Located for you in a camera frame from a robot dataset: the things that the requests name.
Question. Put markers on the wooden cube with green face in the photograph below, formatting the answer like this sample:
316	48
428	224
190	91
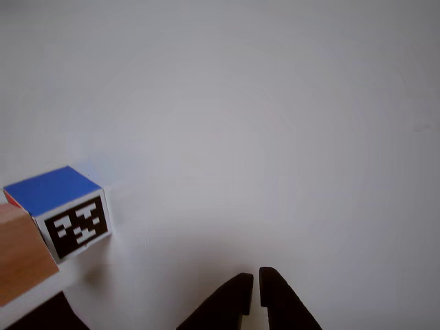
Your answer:
20	254

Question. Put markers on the wooden cube with red face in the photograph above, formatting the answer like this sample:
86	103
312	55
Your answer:
55	192

